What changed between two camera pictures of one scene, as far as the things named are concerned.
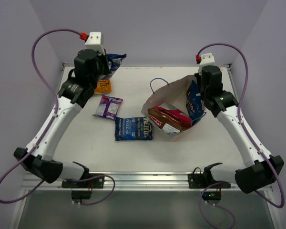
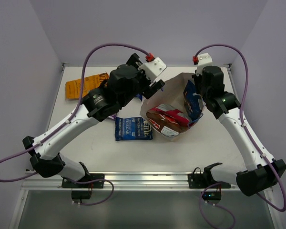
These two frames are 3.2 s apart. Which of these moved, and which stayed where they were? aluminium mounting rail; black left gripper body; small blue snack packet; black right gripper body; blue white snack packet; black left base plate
Moved: small blue snack packet; black left gripper body
Stayed: black right gripper body; aluminium mounting rail; blue white snack packet; black left base plate
